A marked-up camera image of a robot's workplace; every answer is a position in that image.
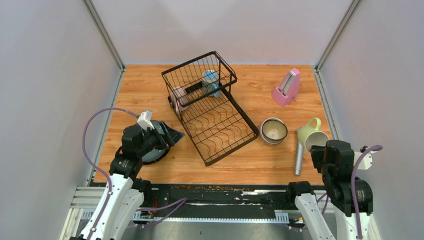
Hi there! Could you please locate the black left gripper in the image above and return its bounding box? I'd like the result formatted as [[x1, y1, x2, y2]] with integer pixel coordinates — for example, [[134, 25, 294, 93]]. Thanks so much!
[[136, 120, 185, 157]]

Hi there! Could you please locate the light green mug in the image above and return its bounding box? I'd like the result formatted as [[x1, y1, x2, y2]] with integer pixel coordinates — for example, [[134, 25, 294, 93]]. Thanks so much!
[[297, 117, 330, 152]]

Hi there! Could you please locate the pink ceramic mug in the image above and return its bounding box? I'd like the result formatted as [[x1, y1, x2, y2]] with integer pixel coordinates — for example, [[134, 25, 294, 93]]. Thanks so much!
[[171, 86, 189, 115]]

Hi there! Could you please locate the blue butterfly mug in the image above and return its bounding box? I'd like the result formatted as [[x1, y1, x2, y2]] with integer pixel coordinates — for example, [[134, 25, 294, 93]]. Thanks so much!
[[201, 70, 220, 94]]

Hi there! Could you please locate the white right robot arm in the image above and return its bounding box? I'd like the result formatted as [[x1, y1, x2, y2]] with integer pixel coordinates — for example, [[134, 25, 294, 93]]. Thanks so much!
[[285, 139, 383, 240]]

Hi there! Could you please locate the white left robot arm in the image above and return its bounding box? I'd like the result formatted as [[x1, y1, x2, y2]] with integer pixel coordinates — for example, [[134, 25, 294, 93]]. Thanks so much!
[[76, 120, 185, 240]]

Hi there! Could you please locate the blue-grey ceramic plate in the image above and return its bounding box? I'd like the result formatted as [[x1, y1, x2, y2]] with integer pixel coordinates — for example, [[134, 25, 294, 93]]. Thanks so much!
[[142, 148, 170, 165]]

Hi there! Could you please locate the silver microphone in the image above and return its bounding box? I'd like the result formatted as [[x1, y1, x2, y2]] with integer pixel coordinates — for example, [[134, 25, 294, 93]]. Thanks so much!
[[294, 127, 304, 176]]

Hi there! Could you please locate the patterned ceramic bowl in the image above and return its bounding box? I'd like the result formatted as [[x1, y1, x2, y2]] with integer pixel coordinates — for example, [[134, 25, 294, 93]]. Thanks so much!
[[259, 117, 289, 145]]

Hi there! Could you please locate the pink metronome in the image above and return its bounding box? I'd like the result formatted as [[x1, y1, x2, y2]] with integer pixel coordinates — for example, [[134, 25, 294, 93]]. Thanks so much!
[[271, 68, 301, 107]]

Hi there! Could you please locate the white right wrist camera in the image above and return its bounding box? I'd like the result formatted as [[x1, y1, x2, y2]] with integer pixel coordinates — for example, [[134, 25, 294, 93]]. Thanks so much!
[[353, 146, 374, 170]]

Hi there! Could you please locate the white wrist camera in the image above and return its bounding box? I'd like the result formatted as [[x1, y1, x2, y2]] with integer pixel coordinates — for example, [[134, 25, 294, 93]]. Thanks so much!
[[353, 146, 374, 170], [137, 109, 155, 131]]

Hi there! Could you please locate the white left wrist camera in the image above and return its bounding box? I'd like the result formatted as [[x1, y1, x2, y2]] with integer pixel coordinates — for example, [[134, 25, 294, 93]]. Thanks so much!
[[137, 109, 155, 131]]

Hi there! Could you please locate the black wire dish rack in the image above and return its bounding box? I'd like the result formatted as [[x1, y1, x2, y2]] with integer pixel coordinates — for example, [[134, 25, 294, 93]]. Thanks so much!
[[161, 51, 259, 167]]

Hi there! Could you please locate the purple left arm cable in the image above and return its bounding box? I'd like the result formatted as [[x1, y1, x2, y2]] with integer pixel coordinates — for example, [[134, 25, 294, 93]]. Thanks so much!
[[82, 107, 140, 240]]

